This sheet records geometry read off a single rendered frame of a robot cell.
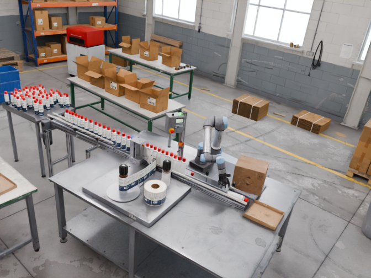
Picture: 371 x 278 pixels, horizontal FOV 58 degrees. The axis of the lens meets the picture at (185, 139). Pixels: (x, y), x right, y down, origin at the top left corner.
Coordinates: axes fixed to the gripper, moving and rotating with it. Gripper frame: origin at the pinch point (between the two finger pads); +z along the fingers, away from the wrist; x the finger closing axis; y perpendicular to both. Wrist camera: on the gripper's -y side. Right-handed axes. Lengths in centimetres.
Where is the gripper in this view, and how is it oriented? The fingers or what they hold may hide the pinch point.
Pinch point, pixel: (226, 190)
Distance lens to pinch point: 327.7
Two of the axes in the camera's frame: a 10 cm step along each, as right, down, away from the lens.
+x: 8.2, 0.0, -5.8
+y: -5.4, 3.4, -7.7
